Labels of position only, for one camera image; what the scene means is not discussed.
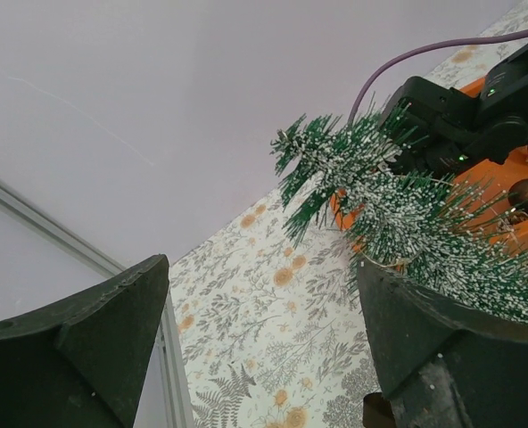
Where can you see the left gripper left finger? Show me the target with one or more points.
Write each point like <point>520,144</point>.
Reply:
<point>82,361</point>

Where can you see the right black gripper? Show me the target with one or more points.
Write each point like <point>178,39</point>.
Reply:
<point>430,125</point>

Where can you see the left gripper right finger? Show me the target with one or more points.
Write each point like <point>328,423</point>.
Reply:
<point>438,362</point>

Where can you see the orange plastic tray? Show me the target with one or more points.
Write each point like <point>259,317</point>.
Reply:
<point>498,179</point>

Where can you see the small frosted christmas tree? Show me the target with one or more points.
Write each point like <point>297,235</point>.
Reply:
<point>432,230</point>

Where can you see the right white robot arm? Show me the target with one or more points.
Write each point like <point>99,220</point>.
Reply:
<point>498,114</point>

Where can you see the floral patterned table mat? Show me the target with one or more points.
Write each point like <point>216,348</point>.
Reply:
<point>269,334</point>

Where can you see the aluminium frame rail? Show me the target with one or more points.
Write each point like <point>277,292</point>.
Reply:
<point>57,233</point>

